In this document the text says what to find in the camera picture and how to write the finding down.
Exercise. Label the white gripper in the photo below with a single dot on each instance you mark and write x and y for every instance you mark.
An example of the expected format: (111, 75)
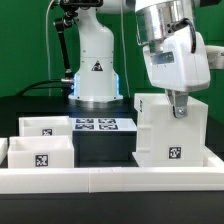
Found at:
(178, 69)

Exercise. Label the white drawer cabinet frame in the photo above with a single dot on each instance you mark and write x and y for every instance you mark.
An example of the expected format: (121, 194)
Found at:
(164, 140)

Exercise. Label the white front drawer box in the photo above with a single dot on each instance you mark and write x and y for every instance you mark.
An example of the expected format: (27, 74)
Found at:
(41, 152)

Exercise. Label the white drawer box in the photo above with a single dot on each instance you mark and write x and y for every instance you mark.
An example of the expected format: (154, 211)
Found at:
(45, 126)
(41, 152)

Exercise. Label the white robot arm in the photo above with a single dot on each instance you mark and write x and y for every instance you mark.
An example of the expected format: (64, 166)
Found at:
(157, 20)

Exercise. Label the white rear drawer box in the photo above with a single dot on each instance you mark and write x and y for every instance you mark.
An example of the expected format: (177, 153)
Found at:
(45, 126)

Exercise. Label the marker sheet on table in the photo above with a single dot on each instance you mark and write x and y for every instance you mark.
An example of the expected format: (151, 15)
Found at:
(103, 124)

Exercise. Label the white left fence piece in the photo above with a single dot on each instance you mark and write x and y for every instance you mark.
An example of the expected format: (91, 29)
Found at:
(3, 149)

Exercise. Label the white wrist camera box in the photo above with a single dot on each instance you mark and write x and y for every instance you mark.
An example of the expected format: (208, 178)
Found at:
(215, 55)

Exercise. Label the white right fence rail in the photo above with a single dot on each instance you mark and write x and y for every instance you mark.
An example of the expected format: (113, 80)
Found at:
(210, 159)

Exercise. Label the white fence rail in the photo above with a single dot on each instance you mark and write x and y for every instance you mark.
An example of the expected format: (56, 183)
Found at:
(210, 159)
(92, 180)

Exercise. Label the white front fence rail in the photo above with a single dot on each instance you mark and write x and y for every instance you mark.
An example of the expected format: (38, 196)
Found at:
(92, 180)

